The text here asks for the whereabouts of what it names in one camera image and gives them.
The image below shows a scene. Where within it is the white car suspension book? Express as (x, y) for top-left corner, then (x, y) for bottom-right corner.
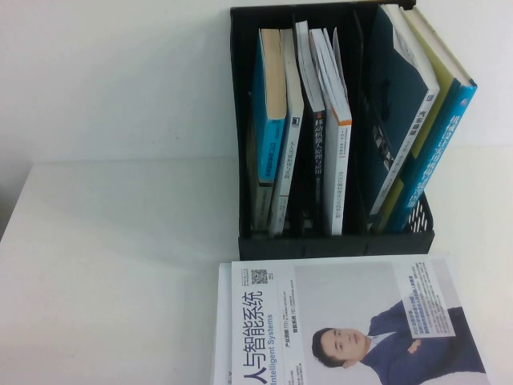
(360, 4), (441, 225)

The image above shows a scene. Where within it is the thin grey book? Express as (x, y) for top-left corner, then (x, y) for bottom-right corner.
(246, 91), (276, 233)

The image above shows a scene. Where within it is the blue cover paperback book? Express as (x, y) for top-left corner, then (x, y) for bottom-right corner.
(252, 27), (289, 188)

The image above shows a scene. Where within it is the white book grey spine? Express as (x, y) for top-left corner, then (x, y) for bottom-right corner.
(267, 28), (305, 237)

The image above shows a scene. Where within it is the black plastic book stand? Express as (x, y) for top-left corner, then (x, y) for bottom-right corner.
(229, 0), (438, 264)

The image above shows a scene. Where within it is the black spine book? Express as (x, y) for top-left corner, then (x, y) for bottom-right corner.
(295, 20), (328, 193)

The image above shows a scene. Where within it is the white book orange stripe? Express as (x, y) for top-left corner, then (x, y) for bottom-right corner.
(308, 26), (353, 236)

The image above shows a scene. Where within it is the white magazine grey lettering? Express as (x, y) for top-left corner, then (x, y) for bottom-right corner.
(212, 262), (236, 385)

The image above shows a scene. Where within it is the magazine with man portrait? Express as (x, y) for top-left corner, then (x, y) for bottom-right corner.
(218, 256), (492, 385)

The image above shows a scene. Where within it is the yellow cover blue spine hardback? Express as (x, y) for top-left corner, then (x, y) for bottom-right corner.
(378, 6), (479, 233)

